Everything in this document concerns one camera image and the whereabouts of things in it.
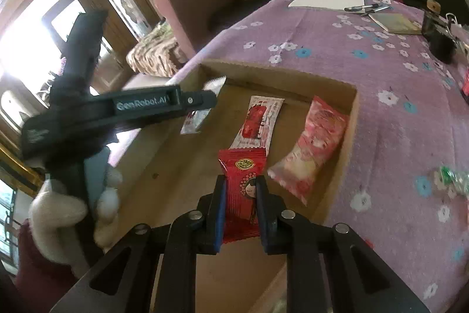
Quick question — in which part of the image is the person's left hand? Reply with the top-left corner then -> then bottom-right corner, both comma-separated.
28,165 -> 122,263

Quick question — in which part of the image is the green candy pile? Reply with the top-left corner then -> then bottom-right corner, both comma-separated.
432,164 -> 469,201

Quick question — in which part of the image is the black marker pen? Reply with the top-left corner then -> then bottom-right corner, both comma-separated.
344,4 -> 382,12

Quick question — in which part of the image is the red snack packet with figure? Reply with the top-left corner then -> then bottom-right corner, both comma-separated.
218,148 -> 268,244

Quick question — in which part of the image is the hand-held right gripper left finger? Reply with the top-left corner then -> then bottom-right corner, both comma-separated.
49,174 -> 228,313

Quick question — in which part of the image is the cardboard box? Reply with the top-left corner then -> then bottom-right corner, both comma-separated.
106,58 -> 360,313

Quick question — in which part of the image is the pink snack packet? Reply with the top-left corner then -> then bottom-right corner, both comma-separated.
267,95 -> 349,207

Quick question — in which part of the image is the purple floral tablecloth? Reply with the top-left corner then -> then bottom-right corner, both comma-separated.
166,0 -> 469,313

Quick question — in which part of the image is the small white snack packet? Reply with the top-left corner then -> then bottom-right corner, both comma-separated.
180,76 -> 227,135

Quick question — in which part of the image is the tan notebook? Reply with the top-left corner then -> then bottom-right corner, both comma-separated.
368,12 -> 423,35

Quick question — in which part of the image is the person's left forearm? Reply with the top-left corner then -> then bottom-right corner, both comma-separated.
14,219 -> 79,313

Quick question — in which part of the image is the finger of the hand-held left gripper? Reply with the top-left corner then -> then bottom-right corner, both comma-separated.
179,85 -> 219,113

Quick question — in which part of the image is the long white red snack packet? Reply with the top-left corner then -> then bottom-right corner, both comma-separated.
230,95 -> 286,156

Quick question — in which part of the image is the wooden glass door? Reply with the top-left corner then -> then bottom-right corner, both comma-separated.
40,0 -> 162,91

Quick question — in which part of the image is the dark pen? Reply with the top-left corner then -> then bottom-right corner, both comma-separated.
361,5 -> 391,16

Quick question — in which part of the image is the brown sofa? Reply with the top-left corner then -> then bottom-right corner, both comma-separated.
153,0 -> 258,59

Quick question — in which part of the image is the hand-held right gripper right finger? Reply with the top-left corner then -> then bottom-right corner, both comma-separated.
255,175 -> 431,313

